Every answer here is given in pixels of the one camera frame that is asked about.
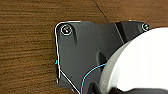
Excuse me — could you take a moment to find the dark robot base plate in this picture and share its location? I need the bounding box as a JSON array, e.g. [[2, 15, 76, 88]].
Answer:
[[53, 20, 152, 94]]

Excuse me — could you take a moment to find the white bowl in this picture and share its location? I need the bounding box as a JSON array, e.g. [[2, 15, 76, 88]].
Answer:
[[98, 27, 168, 93]]

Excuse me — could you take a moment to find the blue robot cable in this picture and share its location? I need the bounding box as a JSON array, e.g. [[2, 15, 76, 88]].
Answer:
[[78, 64, 108, 94]]

